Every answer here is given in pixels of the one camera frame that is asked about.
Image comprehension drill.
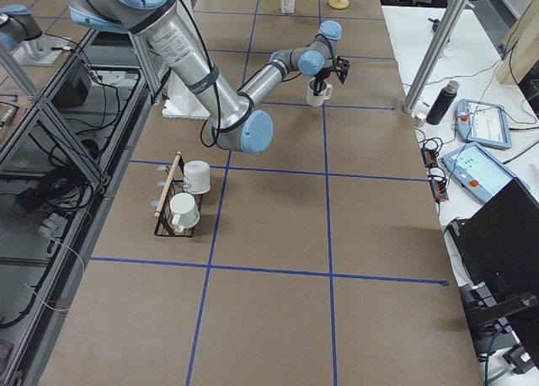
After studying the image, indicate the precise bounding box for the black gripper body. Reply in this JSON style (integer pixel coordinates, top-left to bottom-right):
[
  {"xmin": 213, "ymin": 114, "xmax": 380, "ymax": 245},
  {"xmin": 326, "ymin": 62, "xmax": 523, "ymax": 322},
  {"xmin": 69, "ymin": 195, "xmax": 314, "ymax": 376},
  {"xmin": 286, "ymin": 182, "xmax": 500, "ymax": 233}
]
[{"xmin": 322, "ymin": 56, "xmax": 350, "ymax": 84}]

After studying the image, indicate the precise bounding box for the white mug with handle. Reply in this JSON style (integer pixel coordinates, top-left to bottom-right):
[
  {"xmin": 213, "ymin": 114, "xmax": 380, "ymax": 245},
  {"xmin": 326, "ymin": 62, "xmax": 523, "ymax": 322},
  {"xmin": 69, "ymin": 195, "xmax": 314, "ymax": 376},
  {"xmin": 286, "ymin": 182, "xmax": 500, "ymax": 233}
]
[{"xmin": 307, "ymin": 78, "xmax": 333, "ymax": 107}]

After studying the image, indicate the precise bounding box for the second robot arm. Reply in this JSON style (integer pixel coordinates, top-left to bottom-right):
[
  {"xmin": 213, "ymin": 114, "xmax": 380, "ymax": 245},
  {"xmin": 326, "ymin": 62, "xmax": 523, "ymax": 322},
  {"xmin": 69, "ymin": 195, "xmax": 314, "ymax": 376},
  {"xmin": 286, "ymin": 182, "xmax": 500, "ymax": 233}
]
[{"xmin": 1, "ymin": 0, "xmax": 329, "ymax": 103}]

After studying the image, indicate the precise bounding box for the white upside-down cup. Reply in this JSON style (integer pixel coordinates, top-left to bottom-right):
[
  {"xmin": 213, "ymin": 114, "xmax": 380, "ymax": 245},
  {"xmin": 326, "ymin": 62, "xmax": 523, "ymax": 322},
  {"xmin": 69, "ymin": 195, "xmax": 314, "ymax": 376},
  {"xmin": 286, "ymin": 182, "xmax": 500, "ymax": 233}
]
[{"xmin": 184, "ymin": 160, "xmax": 211, "ymax": 195}]

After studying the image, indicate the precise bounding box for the white tilted cup on rack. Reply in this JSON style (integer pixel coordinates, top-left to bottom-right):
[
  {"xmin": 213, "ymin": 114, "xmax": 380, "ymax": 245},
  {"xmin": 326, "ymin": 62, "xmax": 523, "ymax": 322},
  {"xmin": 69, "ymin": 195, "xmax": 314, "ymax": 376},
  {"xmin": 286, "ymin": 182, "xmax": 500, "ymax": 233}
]
[{"xmin": 169, "ymin": 192, "xmax": 200, "ymax": 233}]

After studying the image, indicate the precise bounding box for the yellow wooden stand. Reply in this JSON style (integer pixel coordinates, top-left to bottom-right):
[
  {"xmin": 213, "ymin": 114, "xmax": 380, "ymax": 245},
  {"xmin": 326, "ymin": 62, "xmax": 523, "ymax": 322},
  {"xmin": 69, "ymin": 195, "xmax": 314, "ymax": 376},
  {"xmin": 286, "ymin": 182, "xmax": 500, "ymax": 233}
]
[{"xmin": 328, "ymin": 0, "xmax": 350, "ymax": 10}]

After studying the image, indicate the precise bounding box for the black water bottle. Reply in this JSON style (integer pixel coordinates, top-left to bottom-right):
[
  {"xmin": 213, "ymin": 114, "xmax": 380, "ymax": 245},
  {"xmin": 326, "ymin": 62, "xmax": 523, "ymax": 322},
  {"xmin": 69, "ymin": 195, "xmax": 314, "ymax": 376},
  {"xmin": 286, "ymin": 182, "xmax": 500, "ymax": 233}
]
[{"xmin": 426, "ymin": 80, "xmax": 460, "ymax": 126}]

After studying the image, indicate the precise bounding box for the teach pendant far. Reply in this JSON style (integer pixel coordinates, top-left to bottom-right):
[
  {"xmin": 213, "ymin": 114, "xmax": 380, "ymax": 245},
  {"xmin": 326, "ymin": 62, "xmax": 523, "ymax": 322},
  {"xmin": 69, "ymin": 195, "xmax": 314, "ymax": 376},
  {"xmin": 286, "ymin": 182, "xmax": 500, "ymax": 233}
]
[{"xmin": 456, "ymin": 99, "xmax": 512, "ymax": 150}]

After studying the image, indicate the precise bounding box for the teach pendant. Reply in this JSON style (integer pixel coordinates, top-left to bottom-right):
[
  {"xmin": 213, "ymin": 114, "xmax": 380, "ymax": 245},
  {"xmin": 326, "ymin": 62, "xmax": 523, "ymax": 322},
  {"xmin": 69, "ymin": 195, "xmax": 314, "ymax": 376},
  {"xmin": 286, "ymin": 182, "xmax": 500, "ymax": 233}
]
[
  {"xmin": 441, "ymin": 142, "xmax": 531, "ymax": 204},
  {"xmin": 456, "ymin": 99, "xmax": 512, "ymax": 150}
]

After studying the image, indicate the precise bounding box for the teach pendant near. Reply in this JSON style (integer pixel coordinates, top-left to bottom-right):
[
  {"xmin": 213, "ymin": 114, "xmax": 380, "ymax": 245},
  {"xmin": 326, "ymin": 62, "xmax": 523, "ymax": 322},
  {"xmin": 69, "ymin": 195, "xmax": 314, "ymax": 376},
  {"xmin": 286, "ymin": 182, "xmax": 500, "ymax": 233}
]
[{"xmin": 441, "ymin": 142, "xmax": 531, "ymax": 204}]

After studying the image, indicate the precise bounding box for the black laptop screen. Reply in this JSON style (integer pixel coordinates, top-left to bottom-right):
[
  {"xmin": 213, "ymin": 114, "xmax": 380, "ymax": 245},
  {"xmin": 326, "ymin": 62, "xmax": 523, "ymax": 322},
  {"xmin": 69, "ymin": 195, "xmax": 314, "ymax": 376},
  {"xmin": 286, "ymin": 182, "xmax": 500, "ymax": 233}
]
[{"xmin": 448, "ymin": 179, "xmax": 538, "ymax": 299}]

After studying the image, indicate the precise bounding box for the aluminium frame post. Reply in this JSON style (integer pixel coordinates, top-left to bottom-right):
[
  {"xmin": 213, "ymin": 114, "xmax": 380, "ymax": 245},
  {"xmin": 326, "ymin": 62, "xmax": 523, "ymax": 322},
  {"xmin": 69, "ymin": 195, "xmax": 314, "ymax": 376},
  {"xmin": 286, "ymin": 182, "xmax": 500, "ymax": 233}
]
[{"xmin": 403, "ymin": 0, "xmax": 469, "ymax": 114}]

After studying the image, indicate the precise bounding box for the wooden rack handle rod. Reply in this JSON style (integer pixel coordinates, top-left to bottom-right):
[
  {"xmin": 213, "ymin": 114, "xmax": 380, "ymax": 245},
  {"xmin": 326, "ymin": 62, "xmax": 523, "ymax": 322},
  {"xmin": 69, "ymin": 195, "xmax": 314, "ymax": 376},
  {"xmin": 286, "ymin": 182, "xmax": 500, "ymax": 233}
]
[{"xmin": 154, "ymin": 151, "xmax": 183, "ymax": 217}]

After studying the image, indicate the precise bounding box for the black wire cup rack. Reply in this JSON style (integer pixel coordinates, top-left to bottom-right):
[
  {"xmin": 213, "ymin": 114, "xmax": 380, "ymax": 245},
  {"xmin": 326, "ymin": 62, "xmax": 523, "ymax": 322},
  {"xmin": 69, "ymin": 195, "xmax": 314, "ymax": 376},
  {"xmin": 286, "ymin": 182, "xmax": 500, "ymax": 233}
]
[{"xmin": 153, "ymin": 152, "xmax": 211, "ymax": 238}]

